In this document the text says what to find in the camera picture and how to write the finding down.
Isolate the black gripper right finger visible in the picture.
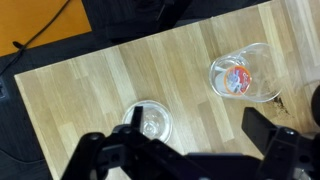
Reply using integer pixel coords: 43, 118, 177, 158
241, 106, 320, 180

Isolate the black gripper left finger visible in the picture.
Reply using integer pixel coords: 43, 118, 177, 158
61, 105, 188, 180

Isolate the round glass lid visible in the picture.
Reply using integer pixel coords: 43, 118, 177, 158
121, 99, 174, 144

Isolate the clear glass jar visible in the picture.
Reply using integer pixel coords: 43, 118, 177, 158
208, 42, 285, 104

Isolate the black Keurig coffee maker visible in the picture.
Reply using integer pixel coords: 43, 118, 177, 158
310, 84, 320, 128

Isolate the black equipment cart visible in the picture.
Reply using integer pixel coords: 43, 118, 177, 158
81, 0, 271, 44

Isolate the orange floor mat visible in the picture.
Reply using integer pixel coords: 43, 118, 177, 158
0, 0, 93, 58

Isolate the thin black floor cable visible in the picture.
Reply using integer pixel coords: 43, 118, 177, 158
0, 0, 72, 77

